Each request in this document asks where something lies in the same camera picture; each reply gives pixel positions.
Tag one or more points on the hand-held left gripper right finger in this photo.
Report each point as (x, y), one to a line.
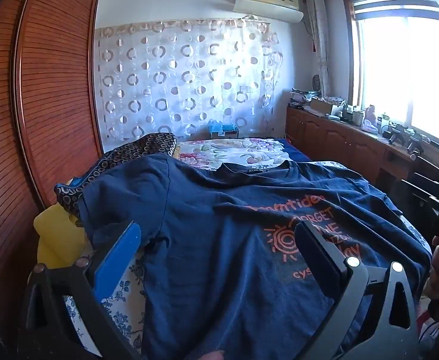
(318, 262)

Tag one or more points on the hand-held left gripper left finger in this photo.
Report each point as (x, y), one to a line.
(117, 260)

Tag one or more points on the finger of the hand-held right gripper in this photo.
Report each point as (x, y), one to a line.
(418, 195)

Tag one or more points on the navy printed t-shirt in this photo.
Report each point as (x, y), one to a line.
(223, 255)

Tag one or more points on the person's right hand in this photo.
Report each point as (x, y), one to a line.
(436, 281)

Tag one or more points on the black device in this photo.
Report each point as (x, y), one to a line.
(397, 133)

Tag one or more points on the low wooden cabinet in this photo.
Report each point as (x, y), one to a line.
(339, 138)

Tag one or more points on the dark circle patterned blanket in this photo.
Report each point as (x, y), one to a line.
(129, 150)

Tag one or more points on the navy bed sheet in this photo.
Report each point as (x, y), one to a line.
(292, 148)

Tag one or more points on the wooden framed window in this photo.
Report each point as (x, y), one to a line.
(407, 67)

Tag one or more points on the cardboard box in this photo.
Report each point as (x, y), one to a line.
(324, 105)

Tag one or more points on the floral quilt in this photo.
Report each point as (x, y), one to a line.
(227, 150)

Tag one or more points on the blue plastic bag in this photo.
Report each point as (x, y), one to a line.
(221, 127)

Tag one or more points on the tied white window curtain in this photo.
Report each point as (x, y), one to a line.
(318, 41)

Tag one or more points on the circle patterned sheer curtain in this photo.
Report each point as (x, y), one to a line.
(182, 82)

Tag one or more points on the wall air conditioner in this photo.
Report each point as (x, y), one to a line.
(268, 5)

